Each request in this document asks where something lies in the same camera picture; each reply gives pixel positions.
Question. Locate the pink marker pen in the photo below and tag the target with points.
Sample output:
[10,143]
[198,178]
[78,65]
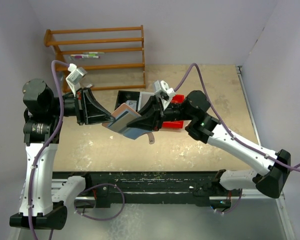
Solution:
[86,56]

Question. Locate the aluminium table edge rail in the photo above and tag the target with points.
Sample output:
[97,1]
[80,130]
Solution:
[281,201]

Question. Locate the pink leather card holder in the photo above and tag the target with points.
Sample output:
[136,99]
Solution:
[123,115]

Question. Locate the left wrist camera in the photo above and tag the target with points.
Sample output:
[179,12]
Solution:
[76,74]

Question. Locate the black plastic bin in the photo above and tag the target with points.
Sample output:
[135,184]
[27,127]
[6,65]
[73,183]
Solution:
[124,95]

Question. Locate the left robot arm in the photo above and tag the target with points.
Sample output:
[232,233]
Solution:
[40,209]

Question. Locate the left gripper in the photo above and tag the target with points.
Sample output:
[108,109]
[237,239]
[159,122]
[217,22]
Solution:
[88,110]

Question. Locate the white magnetic stripe card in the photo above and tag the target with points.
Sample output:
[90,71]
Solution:
[132,104]

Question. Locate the white plastic bin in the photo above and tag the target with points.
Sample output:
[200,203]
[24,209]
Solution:
[143,99]

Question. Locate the red plastic bin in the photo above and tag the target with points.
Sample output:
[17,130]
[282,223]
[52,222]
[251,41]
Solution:
[174,107]

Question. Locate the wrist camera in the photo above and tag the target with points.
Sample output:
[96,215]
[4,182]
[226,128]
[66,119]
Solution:
[164,92]
[76,74]

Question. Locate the green marker pen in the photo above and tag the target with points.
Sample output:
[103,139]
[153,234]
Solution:
[93,53]

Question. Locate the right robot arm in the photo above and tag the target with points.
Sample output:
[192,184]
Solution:
[269,169]

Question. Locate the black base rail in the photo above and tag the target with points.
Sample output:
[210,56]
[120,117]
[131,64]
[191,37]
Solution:
[200,188]

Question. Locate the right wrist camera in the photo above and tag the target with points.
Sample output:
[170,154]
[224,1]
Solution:
[164,92]

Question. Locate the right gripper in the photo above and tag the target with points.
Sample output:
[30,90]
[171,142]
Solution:
[152,114]

